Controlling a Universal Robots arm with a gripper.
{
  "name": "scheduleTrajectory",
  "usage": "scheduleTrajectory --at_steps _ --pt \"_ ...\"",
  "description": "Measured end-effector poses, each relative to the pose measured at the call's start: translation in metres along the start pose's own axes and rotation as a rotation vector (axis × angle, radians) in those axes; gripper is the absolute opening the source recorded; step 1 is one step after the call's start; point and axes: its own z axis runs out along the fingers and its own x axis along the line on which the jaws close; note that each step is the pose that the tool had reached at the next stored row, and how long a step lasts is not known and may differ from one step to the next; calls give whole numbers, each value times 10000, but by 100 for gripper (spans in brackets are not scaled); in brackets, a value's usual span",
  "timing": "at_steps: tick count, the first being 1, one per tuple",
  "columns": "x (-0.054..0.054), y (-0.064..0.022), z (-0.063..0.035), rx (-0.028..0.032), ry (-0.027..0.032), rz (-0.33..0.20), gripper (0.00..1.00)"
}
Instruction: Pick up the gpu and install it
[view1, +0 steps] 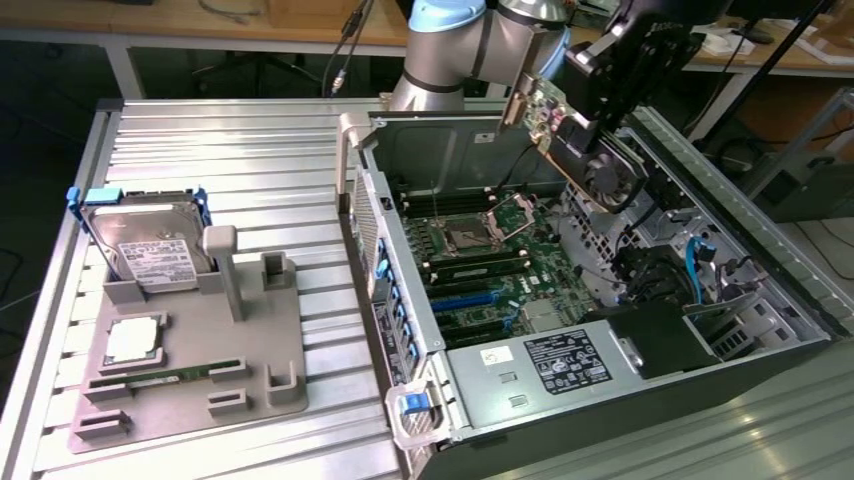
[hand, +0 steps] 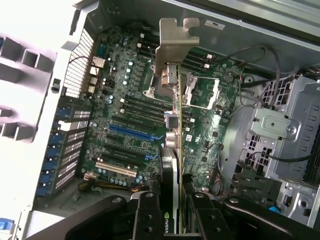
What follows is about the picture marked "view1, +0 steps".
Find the hard disk with blue caddy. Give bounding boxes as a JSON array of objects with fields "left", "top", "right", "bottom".
[{"left": 66, "top": 185, "right": 216, "bottom": 295}]

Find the wooden desk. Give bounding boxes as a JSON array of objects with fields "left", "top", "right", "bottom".
[
  {"left": 0, "top": 0, "right": 412, "bottom": 101},
  {"left": 679, "top": 0, "right": 854, "bottom": 141}
]

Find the silver CPU chip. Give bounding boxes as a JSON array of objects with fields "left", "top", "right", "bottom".
[{"left": 103, "top": 317, "right": 166, "bottom": 362}]

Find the grey flat cable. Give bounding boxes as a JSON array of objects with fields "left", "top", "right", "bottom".
[{"left": 683, "top": 292, "right": 762, "bottom": 322}]

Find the open PC case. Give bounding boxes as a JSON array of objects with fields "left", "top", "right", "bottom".
[{"left": 335, "top": 110, "right": 843, "bottom": 480}]

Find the dark grey box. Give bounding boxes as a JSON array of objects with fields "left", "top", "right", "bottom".
[{"left": 759, "top": 155, "right": 854, "bottom": 224}]

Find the black internal wire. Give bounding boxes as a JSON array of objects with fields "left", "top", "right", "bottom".
[{"left": 499, "top": 142, "right": 555, "bottom": 194}]

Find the black monitor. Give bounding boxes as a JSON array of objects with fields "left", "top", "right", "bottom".
[{"left": 726, "top": 0, "right": 835, "bottom": 44}]

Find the white and black device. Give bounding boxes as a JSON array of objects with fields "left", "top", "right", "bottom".
[{"left": 690, "top": 27, "right": 757, "bottom": 57}]

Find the green motherboard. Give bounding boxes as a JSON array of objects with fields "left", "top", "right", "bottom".
[{"left": 399, "top": 192, "right": 602, "bottom": 351}]

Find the grey parts rack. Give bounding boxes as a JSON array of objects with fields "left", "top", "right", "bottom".
[{"left": 66, "top": 223, "right": 314, "bottom": 455}]

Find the CPU socket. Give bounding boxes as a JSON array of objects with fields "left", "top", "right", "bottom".
[{"left": 430, "top": 214, "right": 499, "bottom": 259}]

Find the silver chipset heatsink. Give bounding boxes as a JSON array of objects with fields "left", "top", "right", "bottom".
[{"left": 521, "top": 299, "right": 567, "bottom": 332}]

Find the grey power supply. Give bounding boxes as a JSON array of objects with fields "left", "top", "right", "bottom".
[{"left": 443, "top": 319, "right": 653, "bottom": 432}]

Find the blue expansion slot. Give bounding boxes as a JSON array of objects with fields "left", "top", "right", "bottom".
[{"left": 430, "top": 291, "right": 501, "bottom": 312}]

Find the installed RAM stick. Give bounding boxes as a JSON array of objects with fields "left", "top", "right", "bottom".
[{"left": 430, "top": 255, "right": 534, "bottom": 285}]

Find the grey coiled cable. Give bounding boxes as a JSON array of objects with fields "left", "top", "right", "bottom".
[{"left": 198, "top": 0, "right": 263, "bottom": 15}]

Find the green RAM stick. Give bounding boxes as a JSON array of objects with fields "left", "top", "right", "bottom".
[{"left": 90, "top": 360, "right": 242, "bottom": 390}]

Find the aluminium profile frame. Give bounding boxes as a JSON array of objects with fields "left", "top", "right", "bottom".
[{"left": 746, "top": 87, "right": 854, "bottom": 201}]

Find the blue SATA wire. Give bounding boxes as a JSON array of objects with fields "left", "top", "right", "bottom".
[{"left": 681, "top": 233, "right": 721, "bottom": 307}]

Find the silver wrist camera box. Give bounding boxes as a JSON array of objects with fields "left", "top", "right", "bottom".
[{"left": 565, "top": 30, "right": 629, "bottom": 67}]

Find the black tripod pole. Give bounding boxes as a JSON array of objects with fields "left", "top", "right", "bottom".
[{"left": 685, "top": 0, "right": 839, "bottom": 142}]

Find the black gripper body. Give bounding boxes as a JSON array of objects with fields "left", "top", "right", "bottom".
[{"left": 603, "top": 0, "right": 733, "bottom": 71}]

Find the black cable with plug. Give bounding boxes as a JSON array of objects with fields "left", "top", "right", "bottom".
[{"left": 324, "top": 0, "right": 376, "bottom": 97}]

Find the black graphics card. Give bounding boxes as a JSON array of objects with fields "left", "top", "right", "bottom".
[{"left": 497, "top": 27, "right": 653, "bottom": 217}]

